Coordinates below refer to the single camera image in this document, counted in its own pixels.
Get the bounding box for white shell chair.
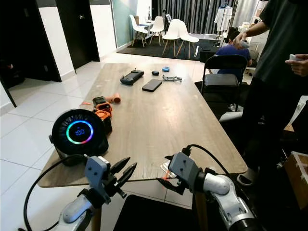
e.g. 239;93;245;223
162;19;181;56
149;16;165;46
129;14;147;47
178;20;200;57

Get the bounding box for dark floor rug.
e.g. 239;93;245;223
118;38;222;61

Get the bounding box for black door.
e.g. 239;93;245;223
0;0;62;82
55;0;101;70

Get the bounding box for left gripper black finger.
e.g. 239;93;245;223
110;156;131;175
118;162;138;188

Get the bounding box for black folding chair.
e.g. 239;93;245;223
200;54;248;114

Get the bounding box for standing person dark clothes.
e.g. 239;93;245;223
238;0;308;193

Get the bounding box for seated person blue shirt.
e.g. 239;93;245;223
213;26;253;73

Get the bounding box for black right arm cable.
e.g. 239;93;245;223
182;143;234;176

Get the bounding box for black orange meter device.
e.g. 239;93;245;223
92;96;109;107

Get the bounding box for grey slipper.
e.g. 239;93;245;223
238;168;259;187

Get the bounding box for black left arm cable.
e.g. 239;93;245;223
24;154;88;231

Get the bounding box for standing person's right hand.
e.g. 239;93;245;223
232;33;251;49

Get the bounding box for black handheld controller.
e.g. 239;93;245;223
120;70;144;86

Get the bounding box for orange handled tool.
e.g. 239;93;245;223
79;94;121;107

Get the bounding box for wooden table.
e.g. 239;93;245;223
37;62;249;231

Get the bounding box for black smartphone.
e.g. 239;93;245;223
142;79;163;93

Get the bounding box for clear card holder with keys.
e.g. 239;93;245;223
160;161;175;182

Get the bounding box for standing person's left hand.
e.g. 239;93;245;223
291;53;308;77

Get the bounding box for grey striped curtain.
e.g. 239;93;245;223
152;0;263;34

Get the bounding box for white hanging shirt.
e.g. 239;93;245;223
214;5;234;32

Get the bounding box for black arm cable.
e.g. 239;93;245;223
182;143;234;176
24;154;88;231

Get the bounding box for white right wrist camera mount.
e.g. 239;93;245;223
167;152;201;192

